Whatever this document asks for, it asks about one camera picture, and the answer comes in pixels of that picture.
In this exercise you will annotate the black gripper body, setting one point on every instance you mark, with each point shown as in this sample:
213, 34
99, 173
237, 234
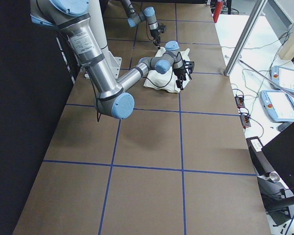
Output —
179, 72
155, 32

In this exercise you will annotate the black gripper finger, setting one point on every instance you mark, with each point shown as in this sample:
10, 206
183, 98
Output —
157, 43
179, 84

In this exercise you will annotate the cream long-sleeve cat shirt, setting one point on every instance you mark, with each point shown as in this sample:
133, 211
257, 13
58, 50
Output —
166, 81

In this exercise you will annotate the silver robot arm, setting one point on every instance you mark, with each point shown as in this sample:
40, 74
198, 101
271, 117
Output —
148, 16
80, 23

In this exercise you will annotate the red cylinder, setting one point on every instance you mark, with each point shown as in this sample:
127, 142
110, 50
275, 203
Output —
217, 10

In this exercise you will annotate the black box white label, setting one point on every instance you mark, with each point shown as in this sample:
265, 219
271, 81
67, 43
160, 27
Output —
254, 143

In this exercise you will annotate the near blue teach pendant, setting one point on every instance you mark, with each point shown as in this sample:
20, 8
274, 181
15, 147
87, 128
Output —
278, 105

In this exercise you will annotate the blue teach pendant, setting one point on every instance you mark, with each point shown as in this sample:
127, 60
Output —
278, 105
283, 77

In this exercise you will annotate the far blue teach pendant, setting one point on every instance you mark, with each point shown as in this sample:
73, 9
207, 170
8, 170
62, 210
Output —
283, 77

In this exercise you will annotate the black monitor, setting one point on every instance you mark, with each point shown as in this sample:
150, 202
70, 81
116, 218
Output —
280, 154

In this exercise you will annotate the shiny metal cup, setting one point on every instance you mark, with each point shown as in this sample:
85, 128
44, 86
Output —
273, 177

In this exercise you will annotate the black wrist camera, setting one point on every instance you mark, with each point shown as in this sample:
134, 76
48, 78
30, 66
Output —
188, 66
162, 28

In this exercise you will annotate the aluminium frame post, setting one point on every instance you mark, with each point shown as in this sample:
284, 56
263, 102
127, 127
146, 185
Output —
253, 17

